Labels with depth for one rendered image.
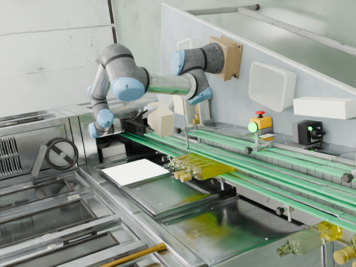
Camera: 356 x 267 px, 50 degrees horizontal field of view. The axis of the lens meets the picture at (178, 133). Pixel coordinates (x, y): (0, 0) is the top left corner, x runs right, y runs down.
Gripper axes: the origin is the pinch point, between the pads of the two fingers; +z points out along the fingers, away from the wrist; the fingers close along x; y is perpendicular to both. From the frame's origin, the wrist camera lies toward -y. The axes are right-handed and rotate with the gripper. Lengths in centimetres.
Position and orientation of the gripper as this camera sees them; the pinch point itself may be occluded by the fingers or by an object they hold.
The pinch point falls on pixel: (157, 119)
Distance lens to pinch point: 198.2
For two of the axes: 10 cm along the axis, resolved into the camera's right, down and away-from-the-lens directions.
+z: 8.8, -2.0, 4.2
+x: -0.4, 8.6, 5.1
